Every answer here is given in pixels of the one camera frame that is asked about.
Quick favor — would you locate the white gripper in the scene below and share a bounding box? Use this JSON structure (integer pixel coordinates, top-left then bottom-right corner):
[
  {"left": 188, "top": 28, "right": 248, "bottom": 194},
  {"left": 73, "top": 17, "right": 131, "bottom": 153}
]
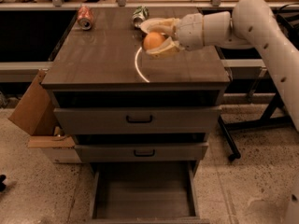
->
[{"left": 145, "top": 13, "right": 204, "bottom": 58}]

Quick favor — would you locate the orange fruit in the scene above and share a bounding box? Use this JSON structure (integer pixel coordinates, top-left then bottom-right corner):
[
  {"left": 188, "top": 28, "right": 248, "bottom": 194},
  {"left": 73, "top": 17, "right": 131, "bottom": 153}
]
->
[{"left": 143, "top": 32, "right": 165, "bottom": 50}]

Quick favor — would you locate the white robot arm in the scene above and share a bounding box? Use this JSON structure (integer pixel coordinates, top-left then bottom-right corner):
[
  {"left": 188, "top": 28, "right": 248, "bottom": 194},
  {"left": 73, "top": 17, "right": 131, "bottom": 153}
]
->
[{"left": 155, "top": 0, "right": 299, "bottom": 224}]

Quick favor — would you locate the grey drawer cabinet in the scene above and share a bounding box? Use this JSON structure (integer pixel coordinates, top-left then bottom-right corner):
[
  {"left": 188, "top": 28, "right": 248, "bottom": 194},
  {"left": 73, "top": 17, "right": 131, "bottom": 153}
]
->
[{"left": 40, "top": 6, "right": 232, "bottom": 165}]

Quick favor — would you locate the grey top drawer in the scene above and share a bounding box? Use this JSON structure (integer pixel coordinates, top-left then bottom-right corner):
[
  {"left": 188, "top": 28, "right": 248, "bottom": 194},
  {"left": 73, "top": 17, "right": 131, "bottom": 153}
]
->
[{"left": 54, "top": 106, "right": 221, "bottom": 134}]

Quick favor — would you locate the grey middle drawer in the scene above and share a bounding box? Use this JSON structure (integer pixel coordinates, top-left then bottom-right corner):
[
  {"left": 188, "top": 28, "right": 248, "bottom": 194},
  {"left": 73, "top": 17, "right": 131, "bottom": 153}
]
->
[{"left": 75, "top": 142, "right": 208, "bottom": 162}]

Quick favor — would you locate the grey open bottom drawer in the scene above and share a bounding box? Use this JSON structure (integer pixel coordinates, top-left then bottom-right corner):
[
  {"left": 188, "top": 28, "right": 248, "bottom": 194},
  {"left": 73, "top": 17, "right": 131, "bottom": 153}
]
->
[{"left": 88, "top": 161, "right": 210, "bottom": 224}]

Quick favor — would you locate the white paper bowl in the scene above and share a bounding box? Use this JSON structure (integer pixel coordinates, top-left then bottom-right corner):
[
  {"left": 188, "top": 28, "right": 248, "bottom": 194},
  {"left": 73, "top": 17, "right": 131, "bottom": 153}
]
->
[{"left": 140, "top": 18, "right": 164, "bottom": 35}]

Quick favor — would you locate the green soda can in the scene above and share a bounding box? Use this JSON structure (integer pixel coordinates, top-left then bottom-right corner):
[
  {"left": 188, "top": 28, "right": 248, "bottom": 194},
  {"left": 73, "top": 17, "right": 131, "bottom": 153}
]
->
[{"left": 132, "top": 6, "right": 150, "bottom": 28}]

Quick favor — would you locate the red soda can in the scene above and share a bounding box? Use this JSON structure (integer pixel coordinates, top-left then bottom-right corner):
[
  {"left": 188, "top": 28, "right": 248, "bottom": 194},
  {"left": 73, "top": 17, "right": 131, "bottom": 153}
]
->
[{"left": 77, "top": 6, "right": 93, "bottom": 31}]

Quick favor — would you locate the black rolling stand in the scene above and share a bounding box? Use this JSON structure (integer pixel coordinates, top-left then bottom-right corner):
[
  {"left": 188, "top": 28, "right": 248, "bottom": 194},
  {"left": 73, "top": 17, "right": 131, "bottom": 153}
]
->
[{"left": 217, "top": 3, "right": 299, "bottom": 162}]

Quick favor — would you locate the brown cardboard box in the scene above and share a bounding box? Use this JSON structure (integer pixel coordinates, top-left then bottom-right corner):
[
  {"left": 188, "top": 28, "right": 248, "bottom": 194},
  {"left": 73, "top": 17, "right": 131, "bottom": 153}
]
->
[{"left": 7, "top": 69, "right": 82, "bottom": 165}]

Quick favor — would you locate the black object on floor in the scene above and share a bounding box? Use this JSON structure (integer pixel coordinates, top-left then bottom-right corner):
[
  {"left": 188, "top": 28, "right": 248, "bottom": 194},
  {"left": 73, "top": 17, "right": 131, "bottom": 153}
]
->
[{"left": 0, "top": 175, "right": 6, "bottom": 192}]

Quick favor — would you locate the black top drawer handle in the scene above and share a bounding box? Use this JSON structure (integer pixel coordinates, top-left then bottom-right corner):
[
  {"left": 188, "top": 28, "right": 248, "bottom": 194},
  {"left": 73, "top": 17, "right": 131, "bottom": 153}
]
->
[{"left": 126, "top": 115, "right": 153, "bottom": 124}]

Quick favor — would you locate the black drawer handle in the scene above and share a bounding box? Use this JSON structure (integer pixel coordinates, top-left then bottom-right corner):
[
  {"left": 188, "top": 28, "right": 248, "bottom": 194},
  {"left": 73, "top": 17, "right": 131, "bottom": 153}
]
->
[
  {"left": 134, "top": 149, "right": 155, "bottom": 157},
  {"left": 126, "top": 115, "right": 153, "bottom": 124}
]

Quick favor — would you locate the black middle drawer handle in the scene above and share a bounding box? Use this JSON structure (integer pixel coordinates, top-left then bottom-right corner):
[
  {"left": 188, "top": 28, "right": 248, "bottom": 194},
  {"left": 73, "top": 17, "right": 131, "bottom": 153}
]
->
[{"left": 134, "top": 149, "right": 155, "bottom": 157}]

